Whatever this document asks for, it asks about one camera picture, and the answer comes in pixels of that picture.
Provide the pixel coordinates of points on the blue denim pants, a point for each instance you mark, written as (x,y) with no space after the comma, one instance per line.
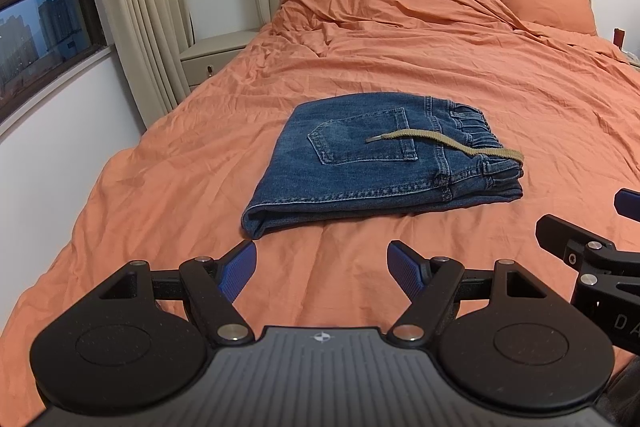
(350,177)

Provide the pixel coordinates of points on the dark framed window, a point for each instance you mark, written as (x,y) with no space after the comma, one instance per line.
(45,7)

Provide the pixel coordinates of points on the small brown object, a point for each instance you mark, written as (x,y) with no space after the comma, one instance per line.
(618,38)

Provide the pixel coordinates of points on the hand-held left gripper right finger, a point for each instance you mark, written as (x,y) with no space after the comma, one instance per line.
(406,272)

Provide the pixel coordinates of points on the dark cloth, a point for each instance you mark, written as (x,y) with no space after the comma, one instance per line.
(622,392)

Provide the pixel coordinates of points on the orange bed cover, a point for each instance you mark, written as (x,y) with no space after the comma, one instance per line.
(200,147)

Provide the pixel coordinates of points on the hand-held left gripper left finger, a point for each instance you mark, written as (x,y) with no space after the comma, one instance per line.
(239,272)

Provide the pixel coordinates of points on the beige nightstand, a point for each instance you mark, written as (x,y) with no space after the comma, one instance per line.
(215,52)

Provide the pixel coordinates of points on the beige curtain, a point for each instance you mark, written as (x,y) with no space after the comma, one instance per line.
(145,7)

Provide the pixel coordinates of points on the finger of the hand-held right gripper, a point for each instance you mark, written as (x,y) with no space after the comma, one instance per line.
(629,203)
(557,232)

